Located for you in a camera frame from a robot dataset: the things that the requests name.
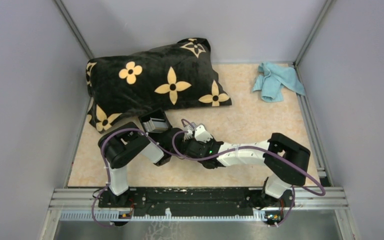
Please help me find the light blue towel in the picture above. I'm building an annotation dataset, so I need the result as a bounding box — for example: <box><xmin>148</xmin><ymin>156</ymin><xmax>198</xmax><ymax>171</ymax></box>
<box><xmin>252</xmin><ymin>62</ymin><xmax>306</xmax><ymax>103</ymax></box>

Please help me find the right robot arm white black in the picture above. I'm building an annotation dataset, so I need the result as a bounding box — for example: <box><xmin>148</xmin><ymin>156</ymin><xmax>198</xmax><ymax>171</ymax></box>
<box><xmin>174</xmin><ymin>133</ymin><xmax>311</xmax><ymax>209</ymax></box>

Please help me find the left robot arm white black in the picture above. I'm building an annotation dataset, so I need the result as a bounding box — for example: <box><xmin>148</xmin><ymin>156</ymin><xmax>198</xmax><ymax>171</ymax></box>
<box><xmin>95</xmin><ymin>122</ymin><xmax>181</xmax><ymax>208</ymax></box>

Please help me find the black card holder box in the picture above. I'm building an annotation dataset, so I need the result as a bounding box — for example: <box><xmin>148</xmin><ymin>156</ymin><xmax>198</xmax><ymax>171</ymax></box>
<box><xmin>138</xmin><ymin>108</ymin><xmax>173</xmax><ymax>134</ymax></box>

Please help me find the stack of cards in holder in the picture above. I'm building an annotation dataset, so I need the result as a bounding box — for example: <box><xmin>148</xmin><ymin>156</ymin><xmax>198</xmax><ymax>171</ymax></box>
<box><xmin>143</xmin><ymin>119</ymin><xmax>169</xmax><ymax>133</ymax></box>

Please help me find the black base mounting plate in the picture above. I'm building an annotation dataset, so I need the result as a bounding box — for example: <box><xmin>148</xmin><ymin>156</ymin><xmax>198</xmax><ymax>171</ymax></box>
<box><xmin>111</xmin><ymin>187</ymin><xmax>293</xmax><ymax>217</ymax></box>

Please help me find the black pillow with cream flowers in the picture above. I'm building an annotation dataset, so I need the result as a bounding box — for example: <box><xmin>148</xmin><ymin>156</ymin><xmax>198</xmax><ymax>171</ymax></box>
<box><xmin>85</xmin><ymin>37</ymin><xmax>232</xmax><ymax>133</ymax></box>

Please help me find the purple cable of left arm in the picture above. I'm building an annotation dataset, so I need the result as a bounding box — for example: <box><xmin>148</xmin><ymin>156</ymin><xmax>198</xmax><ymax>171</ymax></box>
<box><xmin>90</xmin><ymin>118</ymin><xmax>198</xmax><ymax>229</ymax></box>

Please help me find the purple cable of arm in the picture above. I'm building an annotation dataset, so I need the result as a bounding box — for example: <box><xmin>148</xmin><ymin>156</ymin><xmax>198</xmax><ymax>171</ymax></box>
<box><xmin>90</xmin><ymin>118</ymin><xmax>198</xmax><ymax>229</ymax></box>
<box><xmin>171</xmin><ymin>129</ymin><xmax>327</xmax><ymax>228</ymax></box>

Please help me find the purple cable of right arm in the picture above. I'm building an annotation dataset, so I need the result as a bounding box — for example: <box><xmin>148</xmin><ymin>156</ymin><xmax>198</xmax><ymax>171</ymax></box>
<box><xmin>171</xmin><ymin>129</ymin><xmax>327</xmax><ymax>228</ymax></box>

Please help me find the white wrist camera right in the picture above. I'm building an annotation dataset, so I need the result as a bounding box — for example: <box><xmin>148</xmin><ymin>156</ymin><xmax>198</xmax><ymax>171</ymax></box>
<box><xmin>193</xmin><ymin>123</ymin><xmax>214</xmax><ymax>143</ymax></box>

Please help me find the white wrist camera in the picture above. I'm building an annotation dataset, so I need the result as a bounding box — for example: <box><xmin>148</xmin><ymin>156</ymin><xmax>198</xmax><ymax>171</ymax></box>
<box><xmin>193</xmin><ymin>123</ymin><xmax>214</xmax><ymax>143</ymax></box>
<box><xmin>183</xmin><ymin>122</ymin><xmax>197</xmax><ymax>141</ymax></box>

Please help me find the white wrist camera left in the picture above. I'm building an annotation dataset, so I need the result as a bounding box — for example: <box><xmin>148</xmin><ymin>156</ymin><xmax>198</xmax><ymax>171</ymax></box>
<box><xmin>183</xmin><ymin>122</ymin><xmax>197</xmax><ymax>141</ymax></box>

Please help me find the aluminium frame rail front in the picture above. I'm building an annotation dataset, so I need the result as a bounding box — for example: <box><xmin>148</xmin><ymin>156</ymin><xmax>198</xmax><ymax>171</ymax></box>
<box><xmin>49</xmin><ymin>187</ymin><xmax>349</xmax><ymax>222</ymax></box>

